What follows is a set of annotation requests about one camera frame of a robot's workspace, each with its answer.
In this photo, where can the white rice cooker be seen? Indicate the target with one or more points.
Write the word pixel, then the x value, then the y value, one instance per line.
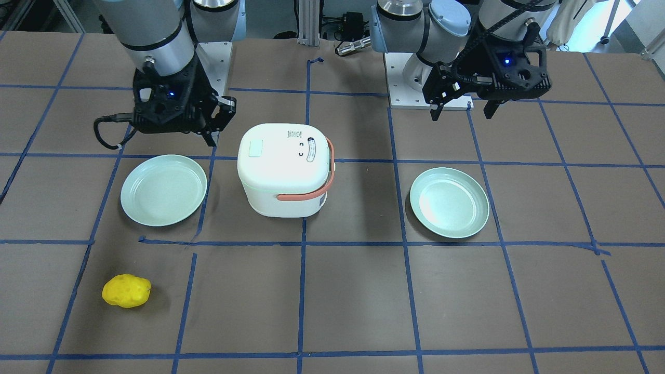
pixel 286 169

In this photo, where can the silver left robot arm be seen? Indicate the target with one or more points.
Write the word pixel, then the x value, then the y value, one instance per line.
pixel 436 54

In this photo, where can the silver metal cylinder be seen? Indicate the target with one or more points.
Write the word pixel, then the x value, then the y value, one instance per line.
pixel 346 48

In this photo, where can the light green plate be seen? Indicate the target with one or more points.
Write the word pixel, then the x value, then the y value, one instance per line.
pixel 449 202
pixel 163 190

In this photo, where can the person in beige clothes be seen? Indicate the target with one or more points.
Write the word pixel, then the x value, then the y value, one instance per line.
pixel 568 16

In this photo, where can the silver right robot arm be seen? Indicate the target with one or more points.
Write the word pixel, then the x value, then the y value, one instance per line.
pixel 181 51

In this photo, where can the yellow toy potato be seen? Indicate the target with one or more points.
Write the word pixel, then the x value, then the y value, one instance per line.
pixel 126 291

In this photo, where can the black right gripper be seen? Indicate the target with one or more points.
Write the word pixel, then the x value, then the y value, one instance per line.
pixel 199 89

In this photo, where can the aluminium frame post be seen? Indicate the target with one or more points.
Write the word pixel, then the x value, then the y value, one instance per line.
pixel 308 22

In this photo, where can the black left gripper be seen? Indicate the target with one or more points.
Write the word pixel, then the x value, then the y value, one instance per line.
pixel 471 66

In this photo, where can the black power adapter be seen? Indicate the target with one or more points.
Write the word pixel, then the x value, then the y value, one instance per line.
pixel 352 27

